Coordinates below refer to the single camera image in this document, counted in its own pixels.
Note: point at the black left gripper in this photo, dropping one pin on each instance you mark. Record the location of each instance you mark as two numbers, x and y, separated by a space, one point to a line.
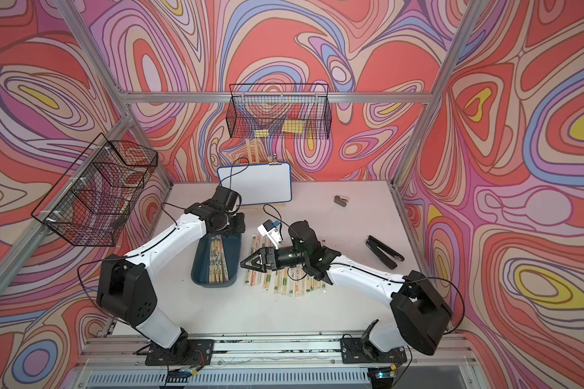
241 224

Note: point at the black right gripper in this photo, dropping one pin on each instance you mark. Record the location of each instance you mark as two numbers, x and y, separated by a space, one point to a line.
263 256

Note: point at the teal plastic storage box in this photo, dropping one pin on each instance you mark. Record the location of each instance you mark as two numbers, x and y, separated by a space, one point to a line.
200 268

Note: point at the panda print chopsticks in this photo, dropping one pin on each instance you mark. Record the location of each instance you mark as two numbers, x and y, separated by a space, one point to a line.
322 284

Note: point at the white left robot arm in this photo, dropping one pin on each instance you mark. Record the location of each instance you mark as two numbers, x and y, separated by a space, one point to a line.
125 287

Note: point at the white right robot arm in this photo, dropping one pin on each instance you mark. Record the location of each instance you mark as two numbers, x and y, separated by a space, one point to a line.
419 315

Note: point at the wrapped chopsticks in box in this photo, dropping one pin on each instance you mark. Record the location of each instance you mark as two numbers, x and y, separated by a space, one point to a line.
218 271

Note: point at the blue framed whiteboard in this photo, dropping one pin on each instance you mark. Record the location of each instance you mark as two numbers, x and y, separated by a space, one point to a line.
225 174

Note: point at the wooden whiteboard easel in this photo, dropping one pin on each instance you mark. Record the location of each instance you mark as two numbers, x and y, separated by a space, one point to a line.
252 150

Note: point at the olive and white stapler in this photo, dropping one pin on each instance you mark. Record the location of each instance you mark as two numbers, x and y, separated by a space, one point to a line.
341 201

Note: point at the yellow sticky note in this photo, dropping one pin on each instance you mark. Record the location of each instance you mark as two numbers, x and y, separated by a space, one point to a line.
293 126

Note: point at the green circuit board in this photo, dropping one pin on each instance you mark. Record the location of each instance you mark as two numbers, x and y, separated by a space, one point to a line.
179 376

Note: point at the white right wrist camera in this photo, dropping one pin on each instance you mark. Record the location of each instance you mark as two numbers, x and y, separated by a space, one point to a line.
271 230

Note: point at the black wire basket back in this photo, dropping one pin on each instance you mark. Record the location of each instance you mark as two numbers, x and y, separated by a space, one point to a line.
258 110

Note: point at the black wire basket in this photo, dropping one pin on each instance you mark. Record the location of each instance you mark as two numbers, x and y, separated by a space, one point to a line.
93 200
258 110

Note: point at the black wire basket left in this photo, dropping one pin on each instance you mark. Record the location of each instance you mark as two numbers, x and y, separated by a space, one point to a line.
93 200

